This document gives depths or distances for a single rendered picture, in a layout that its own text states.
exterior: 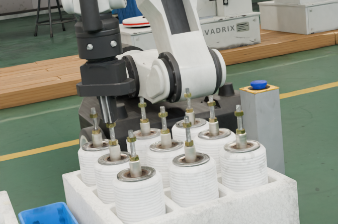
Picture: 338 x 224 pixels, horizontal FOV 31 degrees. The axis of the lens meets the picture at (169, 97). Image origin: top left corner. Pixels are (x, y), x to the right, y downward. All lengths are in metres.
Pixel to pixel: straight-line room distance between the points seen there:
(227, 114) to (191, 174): 0.66
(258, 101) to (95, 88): 0.43
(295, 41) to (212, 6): 0.54
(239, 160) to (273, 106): 0.29
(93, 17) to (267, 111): 0.53
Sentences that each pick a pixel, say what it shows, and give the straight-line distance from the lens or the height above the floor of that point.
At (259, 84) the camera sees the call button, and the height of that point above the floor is 0.33.
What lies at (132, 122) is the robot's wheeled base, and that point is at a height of 0.20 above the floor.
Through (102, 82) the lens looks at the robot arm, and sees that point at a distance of 1.21.
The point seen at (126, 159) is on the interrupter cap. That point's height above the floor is 0.25.
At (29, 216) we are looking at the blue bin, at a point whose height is 0.11.
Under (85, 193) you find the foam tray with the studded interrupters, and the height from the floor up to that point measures 0.18.
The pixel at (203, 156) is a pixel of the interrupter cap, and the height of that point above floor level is 0.25.
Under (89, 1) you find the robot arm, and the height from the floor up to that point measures 0.59.
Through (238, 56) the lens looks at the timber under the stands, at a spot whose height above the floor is 0.04.
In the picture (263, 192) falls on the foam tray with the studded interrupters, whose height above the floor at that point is 0.18.
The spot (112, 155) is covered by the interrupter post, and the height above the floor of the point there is 0.26.
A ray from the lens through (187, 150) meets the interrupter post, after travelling 1.19.
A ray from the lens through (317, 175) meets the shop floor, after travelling 1.78.
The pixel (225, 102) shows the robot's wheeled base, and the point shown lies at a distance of 1.83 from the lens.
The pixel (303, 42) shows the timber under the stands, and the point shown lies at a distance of 3.75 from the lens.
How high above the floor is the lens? 0.65
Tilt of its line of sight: 13 degrees down
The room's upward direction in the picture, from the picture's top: 7 degrees counter-clockwise
